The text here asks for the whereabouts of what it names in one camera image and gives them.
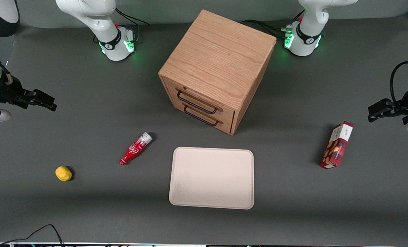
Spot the black left arm base cable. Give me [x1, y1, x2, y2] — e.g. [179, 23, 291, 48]
[242, 10, 305, 35]

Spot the black metal drawer handle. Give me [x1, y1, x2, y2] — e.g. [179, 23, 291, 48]
[182, 103, 223, 127]
[175, 88, 223, 115]

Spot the beige plastic tray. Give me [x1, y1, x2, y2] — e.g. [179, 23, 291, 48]
[169, 147, 255, 210]

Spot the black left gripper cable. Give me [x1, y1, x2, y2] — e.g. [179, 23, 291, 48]
[390, 61, 408, 103]

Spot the red cola bottle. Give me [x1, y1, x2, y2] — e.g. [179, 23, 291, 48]
[119, 132, 153, 166]

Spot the black cable at table edge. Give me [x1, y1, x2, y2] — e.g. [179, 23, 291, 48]
[0, 216, 65, 247]

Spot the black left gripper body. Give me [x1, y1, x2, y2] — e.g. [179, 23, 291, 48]
[391, 82, 408, 119]

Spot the oak wooden drawer cabinet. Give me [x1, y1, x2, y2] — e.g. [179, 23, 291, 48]
[158, 9, 277, 136]

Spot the yellow lemon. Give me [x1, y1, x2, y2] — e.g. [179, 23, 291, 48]
[55, 166, 73, 182]

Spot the black right arm base cable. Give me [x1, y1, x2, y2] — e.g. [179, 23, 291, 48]
[115, 8, 150, 42]

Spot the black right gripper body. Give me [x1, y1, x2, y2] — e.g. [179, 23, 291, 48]
[0, 74, 31, 108]

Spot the red cookie box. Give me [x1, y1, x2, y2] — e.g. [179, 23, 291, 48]
[319, 121, 355, 169]

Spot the black arm base cable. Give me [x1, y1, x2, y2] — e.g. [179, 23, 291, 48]
[115, 8, 150, 42]
[242, 10, 305, 35]

